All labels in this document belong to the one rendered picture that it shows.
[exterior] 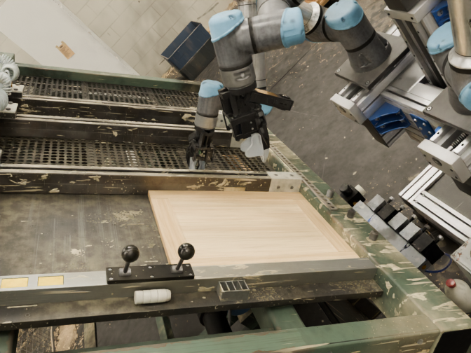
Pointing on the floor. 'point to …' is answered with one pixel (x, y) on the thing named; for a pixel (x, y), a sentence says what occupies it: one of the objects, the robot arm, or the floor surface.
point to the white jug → (459, 293)
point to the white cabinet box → (57, 37)
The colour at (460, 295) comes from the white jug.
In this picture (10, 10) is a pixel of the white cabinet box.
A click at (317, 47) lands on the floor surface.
